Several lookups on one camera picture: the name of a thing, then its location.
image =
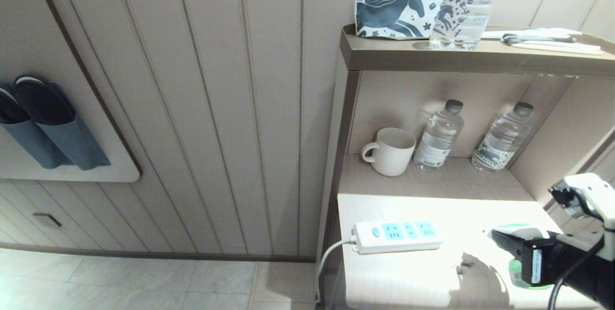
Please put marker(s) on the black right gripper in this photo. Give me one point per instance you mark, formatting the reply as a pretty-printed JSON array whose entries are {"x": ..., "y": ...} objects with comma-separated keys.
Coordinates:
[{"x": 586, "y": 271}]

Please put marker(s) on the green mosquito repellent plug-in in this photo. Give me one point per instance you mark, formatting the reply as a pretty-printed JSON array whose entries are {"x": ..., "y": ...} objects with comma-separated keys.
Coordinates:
[{"x": 519, "y": 230}]

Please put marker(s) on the patterned label water bottle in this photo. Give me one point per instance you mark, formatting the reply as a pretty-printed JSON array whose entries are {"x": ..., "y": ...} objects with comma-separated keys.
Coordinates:
[{"x": 502, "y": 144}]

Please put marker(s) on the plain label water bottle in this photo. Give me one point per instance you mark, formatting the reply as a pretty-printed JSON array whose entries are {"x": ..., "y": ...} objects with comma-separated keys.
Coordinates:
[{"x": 439, "y": 139}]

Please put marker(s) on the white ribbed mug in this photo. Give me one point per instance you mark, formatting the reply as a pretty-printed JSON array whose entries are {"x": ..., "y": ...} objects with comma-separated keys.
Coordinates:
[{"x": 389, "y": 156}]

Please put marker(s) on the white wrapped toothbrush stick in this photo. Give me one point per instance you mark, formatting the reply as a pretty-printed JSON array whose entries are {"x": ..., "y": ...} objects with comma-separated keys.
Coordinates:
[{"x": 557, "y": 48}]

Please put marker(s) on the beige wooden shelf nightstand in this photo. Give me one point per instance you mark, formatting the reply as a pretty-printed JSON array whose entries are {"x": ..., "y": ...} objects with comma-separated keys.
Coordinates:
[{"x": 432, "y": 57}]

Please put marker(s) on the white wrapped toiletry packet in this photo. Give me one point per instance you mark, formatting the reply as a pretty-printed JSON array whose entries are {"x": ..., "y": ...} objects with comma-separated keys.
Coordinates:
[{"x": 533, "y": 32}]

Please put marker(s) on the large clear water bottle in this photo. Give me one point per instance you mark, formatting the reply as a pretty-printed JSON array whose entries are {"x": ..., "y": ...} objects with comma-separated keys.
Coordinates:
[{"x": 466, "y": 12}]

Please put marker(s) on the horse print pouch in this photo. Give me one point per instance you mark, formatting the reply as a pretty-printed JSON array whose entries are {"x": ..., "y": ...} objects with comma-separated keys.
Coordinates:
[{"x": 399, "y": 9}]

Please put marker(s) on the dark slippers in blue holder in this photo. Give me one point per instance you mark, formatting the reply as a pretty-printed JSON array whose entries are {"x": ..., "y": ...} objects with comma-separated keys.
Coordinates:
[{"x": 77, "y": 145}]

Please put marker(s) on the black slipper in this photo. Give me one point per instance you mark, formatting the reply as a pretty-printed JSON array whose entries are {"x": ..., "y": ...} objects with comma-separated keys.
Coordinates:
[
  {"x": 43, "y": 102},
  {"x": 9, "y": 108}
]

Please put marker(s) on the blue fabric slipper pouch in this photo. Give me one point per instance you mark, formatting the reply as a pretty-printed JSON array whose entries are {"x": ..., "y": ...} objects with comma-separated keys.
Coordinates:
[{"x": 29, "y": 146}]

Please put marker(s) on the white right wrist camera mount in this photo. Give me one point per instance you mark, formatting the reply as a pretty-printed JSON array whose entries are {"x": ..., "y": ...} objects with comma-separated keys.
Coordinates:
[{"x": 591, "y": 194}]

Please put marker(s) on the grey wall socket plate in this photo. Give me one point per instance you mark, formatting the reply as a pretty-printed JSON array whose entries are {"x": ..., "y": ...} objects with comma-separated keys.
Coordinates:
[{"x": 47, "y": 220}]

